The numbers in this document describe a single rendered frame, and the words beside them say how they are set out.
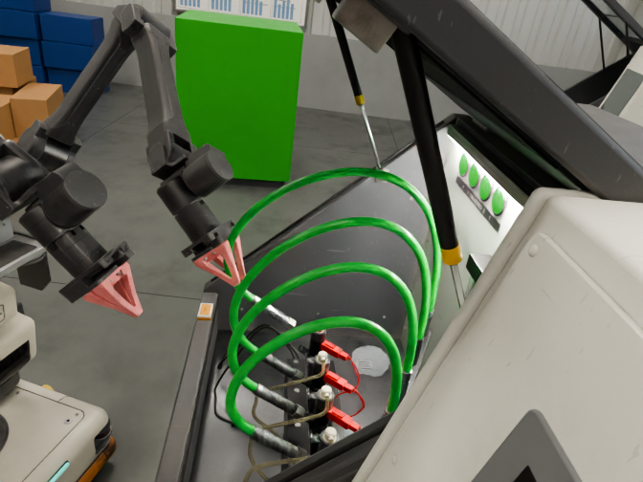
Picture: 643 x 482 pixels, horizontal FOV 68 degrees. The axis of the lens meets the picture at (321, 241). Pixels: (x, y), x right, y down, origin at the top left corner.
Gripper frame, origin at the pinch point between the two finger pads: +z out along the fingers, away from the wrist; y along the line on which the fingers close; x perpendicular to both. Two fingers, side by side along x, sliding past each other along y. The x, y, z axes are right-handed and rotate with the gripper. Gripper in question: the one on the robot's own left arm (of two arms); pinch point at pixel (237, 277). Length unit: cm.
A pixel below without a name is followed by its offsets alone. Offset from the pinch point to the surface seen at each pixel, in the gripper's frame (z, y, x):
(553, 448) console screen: 14, -48, -36
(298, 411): 22.3, -10.1, -0.5
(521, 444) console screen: 14, -46, -34
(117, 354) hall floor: 13, 110, 133
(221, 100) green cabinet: -93, 303, 81
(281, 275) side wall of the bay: 9.5, 35.5, 8.3
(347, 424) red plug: 27.3, -11.0, -6.9
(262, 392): 15.8, -12.4, 1.2
